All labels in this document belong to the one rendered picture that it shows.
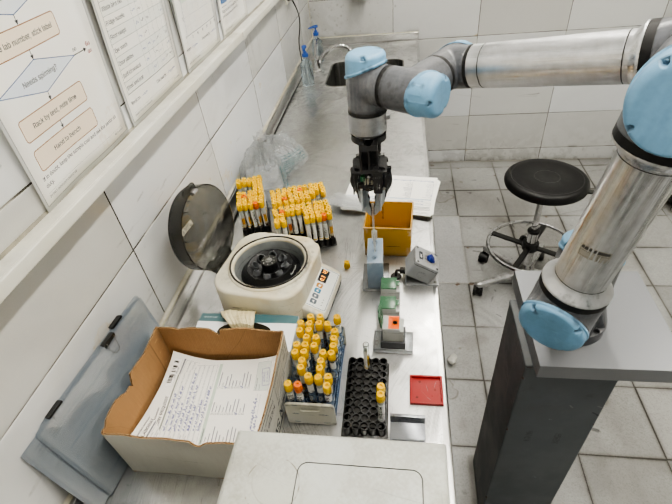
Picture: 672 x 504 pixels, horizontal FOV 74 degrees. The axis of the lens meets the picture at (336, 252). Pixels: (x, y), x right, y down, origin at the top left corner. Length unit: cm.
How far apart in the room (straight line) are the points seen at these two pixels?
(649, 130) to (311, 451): 55
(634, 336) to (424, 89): 70
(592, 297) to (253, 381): 65
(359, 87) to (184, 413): 71
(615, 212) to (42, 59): 89
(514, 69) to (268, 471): 70
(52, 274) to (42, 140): 22
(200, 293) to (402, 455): 84
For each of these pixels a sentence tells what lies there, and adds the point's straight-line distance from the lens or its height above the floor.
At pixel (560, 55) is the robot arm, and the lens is 82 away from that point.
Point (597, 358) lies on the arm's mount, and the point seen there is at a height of 92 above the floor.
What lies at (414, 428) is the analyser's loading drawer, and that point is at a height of 92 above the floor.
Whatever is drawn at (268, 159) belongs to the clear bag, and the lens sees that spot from 157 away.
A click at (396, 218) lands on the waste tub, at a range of 137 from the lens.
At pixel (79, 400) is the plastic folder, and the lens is 95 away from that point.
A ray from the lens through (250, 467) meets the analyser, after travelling 63.
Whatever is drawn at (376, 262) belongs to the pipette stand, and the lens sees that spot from 113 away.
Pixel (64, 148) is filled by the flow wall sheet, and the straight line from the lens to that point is 92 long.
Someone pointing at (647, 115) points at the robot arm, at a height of 148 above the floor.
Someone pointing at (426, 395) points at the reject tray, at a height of 88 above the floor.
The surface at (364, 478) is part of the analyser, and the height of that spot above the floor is 117.
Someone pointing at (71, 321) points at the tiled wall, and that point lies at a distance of 94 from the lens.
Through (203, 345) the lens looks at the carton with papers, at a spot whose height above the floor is 97.
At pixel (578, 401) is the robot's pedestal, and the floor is 74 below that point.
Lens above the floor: 173
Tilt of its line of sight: 40 degrees down
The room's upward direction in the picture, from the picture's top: 7 degrees counter-clockwise
